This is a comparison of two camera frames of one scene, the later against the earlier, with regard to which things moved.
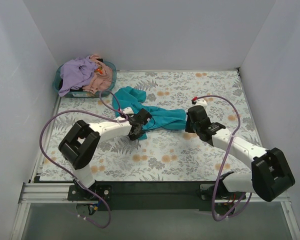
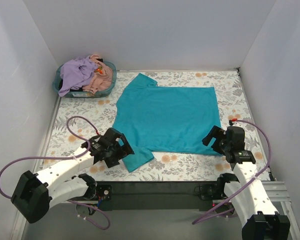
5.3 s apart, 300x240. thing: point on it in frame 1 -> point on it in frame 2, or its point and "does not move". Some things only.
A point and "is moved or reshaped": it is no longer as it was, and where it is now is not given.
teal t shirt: [162, 118] is moved or reshaped
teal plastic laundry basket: [84, 93] does not move
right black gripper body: [190, 125] -> [219, 139]
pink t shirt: [100, 81] does not move
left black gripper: [136, 128] -> [117, 147]
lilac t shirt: [75, 73] does not move
